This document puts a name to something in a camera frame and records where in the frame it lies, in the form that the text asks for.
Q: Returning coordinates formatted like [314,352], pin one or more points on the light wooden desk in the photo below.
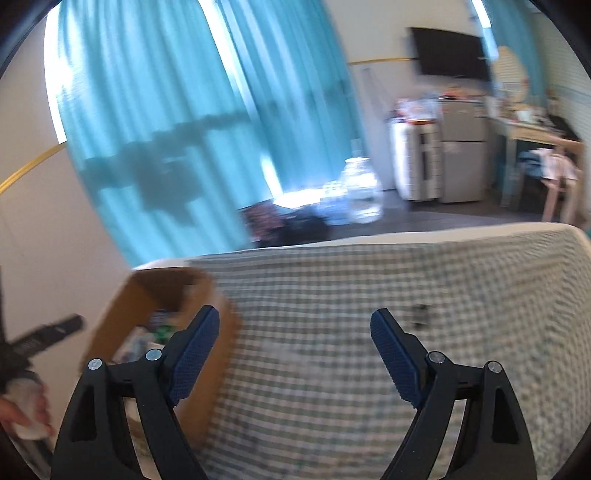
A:
[531,131]

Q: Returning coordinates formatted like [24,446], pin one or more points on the grey mini fridge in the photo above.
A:
[464,152]

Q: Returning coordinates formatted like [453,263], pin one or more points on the brown cardboard box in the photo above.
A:
[212,369]

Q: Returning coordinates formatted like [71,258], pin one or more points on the black wall television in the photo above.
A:
[450,53]

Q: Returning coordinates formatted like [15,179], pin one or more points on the pack of small water bottles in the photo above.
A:
[332,203]

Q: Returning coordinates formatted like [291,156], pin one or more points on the narrow teal curtain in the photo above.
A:
[512,32]

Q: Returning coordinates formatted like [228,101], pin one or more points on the white garment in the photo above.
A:
[561,166]

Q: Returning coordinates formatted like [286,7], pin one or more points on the light wooden chair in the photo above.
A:
[565,184]

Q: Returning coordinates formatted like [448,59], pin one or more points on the large clear water bottle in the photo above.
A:
[362,191]

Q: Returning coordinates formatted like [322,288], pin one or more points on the grey white checked cloth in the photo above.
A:
[323,286]

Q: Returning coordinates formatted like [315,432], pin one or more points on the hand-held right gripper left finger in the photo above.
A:
[194,355]

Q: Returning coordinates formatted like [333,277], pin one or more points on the small black clip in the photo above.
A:
[421,316]

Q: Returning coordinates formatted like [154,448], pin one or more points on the person's left hand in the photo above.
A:
[23,413]

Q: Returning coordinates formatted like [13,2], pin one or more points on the blue jeans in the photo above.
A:
[530,164]

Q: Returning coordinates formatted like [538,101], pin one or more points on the white cabinet appliance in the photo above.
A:
[415,161]

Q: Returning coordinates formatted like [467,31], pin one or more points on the teal window curtain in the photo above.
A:
[138,115]
[300,92]

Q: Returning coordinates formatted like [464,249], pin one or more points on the oval white mirror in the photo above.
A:
[510,74]

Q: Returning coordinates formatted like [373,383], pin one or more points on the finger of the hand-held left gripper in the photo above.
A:
[2,314]
[51,332]

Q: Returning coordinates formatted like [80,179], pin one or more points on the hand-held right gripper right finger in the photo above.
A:
[395,360]

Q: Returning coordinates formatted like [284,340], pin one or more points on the pile of papers and bags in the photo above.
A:
[415,108]

